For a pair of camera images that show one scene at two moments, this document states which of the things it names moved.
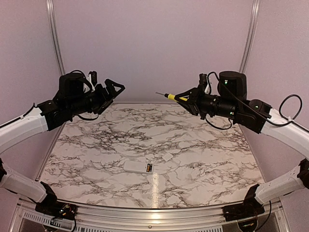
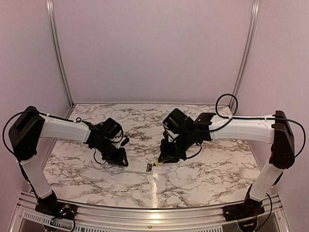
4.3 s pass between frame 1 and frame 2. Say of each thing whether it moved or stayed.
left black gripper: moved
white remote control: stayed
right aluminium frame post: stayed
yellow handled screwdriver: moved
